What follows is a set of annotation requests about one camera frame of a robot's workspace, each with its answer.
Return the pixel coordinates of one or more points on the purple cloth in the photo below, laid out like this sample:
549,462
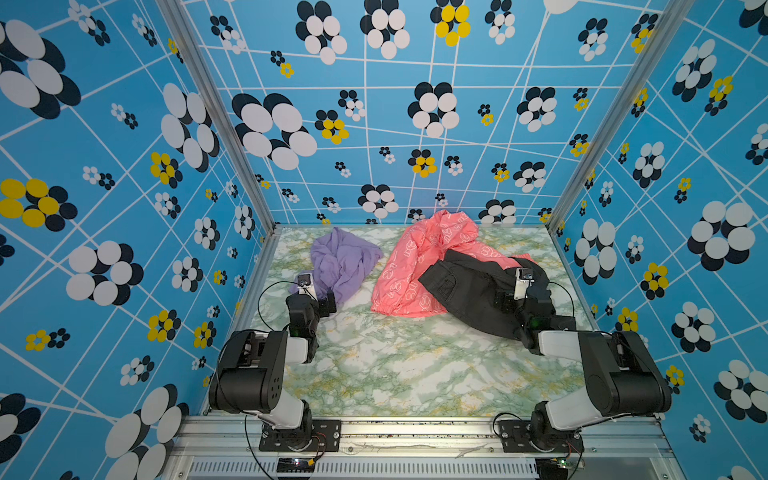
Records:
341,261

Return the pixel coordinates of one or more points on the left aluminium corner post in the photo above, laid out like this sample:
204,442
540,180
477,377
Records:
180,28

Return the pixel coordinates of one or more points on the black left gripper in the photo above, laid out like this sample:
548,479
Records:
328,304

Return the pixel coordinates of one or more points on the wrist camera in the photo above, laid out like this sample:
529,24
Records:
524,278
305,285

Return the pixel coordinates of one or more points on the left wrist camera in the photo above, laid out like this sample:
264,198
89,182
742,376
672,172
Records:
305,285

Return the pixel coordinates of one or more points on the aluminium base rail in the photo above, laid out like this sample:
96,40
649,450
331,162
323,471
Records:
219,447

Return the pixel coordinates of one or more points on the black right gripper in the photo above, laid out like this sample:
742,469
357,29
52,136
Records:
509,301

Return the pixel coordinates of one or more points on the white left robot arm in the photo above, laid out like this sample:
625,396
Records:
249,374

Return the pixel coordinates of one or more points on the aluminium corner post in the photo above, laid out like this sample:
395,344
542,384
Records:
670,21
180,28

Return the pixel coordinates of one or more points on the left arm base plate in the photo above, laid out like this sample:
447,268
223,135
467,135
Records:
322,436

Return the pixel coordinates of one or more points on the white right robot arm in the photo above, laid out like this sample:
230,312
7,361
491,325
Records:
620,377

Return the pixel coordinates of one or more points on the pink printed cloth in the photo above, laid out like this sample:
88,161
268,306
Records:
398,291

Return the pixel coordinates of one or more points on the dark grey cloth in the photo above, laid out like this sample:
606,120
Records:
466,288

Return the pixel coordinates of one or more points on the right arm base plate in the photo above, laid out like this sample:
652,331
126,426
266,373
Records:
518,436

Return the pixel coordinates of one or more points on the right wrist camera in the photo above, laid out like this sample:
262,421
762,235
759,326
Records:
524,278

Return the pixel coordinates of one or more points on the right aluminium corner post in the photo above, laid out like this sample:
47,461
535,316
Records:
670,21

